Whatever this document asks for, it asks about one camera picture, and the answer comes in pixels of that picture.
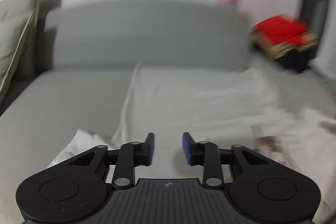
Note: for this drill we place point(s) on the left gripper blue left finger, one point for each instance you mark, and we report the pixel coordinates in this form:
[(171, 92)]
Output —
[(129, 156)]

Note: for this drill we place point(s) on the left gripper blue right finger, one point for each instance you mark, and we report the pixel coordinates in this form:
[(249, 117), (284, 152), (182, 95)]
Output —
[(205, 154)]

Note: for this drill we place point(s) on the white hoodie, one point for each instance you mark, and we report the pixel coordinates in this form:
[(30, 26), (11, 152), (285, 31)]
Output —
[(289, 118)]

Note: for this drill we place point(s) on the grey sofa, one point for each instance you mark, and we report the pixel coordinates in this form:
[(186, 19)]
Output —
[(78, 50)]

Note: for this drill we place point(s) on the black folded garment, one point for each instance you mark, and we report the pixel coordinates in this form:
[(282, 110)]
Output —
[(294, 60)]

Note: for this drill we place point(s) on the red folded garment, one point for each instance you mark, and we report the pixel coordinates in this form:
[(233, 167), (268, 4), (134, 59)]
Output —
[(283, 29)]

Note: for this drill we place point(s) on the tan folded garment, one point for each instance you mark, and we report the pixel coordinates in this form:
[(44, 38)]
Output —
[(275, 51)]

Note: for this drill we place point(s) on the front grey throw pillow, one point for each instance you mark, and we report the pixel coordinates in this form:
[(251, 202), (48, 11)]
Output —
[(19, 20)]

